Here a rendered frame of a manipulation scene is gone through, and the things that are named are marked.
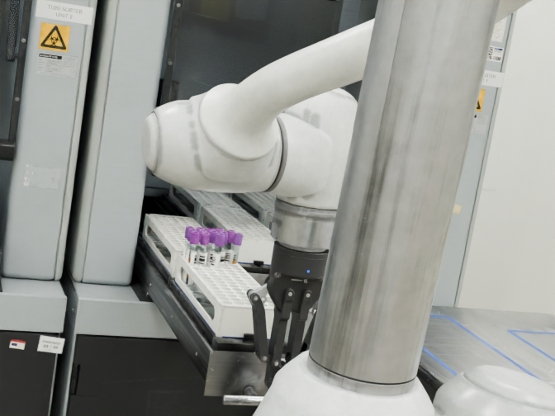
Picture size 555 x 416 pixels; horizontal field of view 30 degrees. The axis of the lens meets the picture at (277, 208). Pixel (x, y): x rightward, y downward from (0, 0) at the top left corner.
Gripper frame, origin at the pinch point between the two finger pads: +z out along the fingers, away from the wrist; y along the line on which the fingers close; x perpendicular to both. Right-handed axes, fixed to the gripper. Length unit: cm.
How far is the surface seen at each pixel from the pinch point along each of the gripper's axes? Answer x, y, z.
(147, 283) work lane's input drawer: -58, 7, 3
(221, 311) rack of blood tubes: -15.4, 4.8, -5.7
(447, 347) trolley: -14.9, -33.4, -2.1
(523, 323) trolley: -32, -58, -2
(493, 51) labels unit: -66, -61, -50
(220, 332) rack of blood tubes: -15.2, 4.5, -2.5
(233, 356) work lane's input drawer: -11.6, 3.2, 0.0
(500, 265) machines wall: -177, -143, 21
